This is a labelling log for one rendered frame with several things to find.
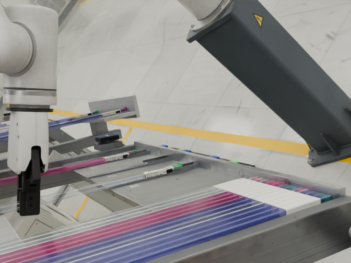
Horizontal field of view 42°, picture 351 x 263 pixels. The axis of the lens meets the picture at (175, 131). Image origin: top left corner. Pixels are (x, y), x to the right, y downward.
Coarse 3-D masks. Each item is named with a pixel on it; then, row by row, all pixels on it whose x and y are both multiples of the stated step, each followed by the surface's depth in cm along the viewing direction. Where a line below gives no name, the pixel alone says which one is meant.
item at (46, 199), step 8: (176, 168) 89; (128, 176) 85; (136, 176) 85; (144, 176) 86; (96, 184) 82; (104, 184) 82; (112, 184) 83; (120, 184) 84; (64, 192) 79; (72, 192) 79; (80, 192) 80; (88, 192) 81; (40, 200) 77; (48, 200) 77; (56, 200) 78; (0, 208) 74; (8, 208) 74; (16, 208) 75
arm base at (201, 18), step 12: (180, 0) 134; (192, 0) 132; (204, 0) 132; (216, 0) 133; (228, 0) 131; (192, 12) 136; (204, 12) 134; (216, 12) 133; (192, 24) 140; (204, 24) 134
